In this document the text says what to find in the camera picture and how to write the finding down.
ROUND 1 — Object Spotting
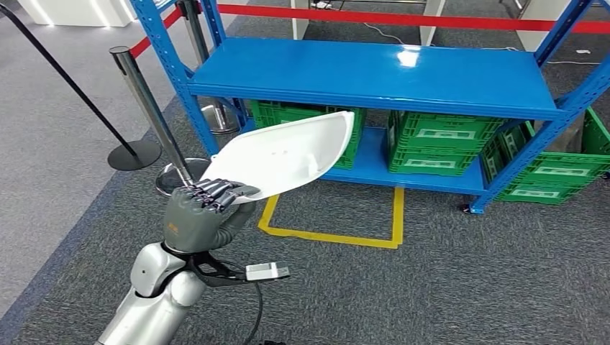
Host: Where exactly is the black camera bracket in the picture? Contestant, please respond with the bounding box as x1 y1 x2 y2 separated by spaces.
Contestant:
183 249 253 288

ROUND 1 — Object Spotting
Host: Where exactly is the black camera cable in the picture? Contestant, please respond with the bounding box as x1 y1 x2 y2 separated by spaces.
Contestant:
240 282 287 345

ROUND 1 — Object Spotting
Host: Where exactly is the thin black stanchion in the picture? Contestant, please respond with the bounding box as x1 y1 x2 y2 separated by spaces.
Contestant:
0 2 163 171

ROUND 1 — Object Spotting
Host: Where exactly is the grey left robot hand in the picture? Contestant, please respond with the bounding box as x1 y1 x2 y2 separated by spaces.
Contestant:
162 178 262 254

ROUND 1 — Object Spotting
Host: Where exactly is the white lit plinth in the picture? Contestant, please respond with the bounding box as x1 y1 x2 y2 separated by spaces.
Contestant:
17 0 139 28

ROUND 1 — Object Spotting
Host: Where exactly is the green plastic crate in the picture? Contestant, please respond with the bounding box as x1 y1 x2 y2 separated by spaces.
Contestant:
386 110 506 155
248 100 367 144
480 106 610 187
493 180 599 206
386 144 481 177
332 138 365 171

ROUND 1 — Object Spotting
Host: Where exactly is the blue steel shelf rack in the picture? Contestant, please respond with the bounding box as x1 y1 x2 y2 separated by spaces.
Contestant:
129 0 610 215

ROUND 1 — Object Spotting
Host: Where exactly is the white plastic shell part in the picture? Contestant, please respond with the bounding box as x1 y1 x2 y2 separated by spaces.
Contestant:
197 111 356 206

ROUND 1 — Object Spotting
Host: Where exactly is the white table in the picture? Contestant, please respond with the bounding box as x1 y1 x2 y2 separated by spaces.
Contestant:
291 0 447 47

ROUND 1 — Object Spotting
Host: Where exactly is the short red barrier belt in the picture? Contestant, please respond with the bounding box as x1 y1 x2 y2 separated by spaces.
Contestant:
129 6 184 60

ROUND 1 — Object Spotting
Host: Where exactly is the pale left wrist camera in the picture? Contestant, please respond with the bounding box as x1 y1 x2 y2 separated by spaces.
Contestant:
245 262 291 282

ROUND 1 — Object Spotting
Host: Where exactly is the white furniture panel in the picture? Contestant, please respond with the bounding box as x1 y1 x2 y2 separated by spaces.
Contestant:
516 0 558 52

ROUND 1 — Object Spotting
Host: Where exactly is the chrome stanchion post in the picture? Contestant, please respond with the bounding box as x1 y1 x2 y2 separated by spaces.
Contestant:
177 0 241 136

